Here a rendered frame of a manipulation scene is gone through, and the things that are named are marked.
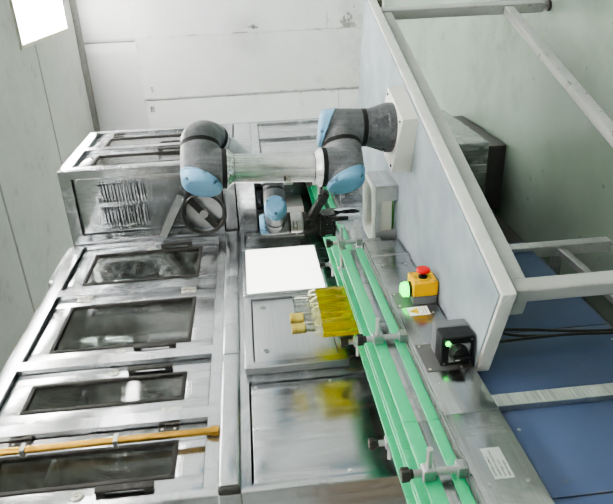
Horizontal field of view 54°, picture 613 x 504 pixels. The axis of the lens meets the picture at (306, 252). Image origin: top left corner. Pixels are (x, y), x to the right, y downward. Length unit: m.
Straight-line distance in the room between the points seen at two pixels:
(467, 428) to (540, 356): 0.36
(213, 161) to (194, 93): 3.88
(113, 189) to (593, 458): 2.30
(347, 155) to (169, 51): 3.91
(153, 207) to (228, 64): 2.77
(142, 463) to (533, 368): 1.05
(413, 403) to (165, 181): 1.85
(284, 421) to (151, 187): 1.50
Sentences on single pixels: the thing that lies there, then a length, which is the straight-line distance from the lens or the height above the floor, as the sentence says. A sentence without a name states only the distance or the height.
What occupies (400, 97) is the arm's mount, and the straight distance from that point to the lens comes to 1.92.
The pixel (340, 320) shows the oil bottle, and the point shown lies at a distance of 1.89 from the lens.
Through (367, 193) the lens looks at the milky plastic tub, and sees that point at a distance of 2.26.
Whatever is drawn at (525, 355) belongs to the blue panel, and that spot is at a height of 0.60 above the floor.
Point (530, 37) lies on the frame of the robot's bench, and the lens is 2.47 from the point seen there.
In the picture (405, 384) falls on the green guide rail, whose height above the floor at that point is 0.93.
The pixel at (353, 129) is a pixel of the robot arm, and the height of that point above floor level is 0.93.
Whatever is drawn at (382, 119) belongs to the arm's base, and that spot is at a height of 0.84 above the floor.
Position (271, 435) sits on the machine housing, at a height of 1.25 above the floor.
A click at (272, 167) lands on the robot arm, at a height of 1.19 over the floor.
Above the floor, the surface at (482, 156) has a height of 0.13.
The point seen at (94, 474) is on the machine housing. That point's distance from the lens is 1.80.
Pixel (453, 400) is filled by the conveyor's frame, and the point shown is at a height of 0.84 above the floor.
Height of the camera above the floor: 1.24
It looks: 4 degrees down
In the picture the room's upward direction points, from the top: 95 degrees counter-clockwise
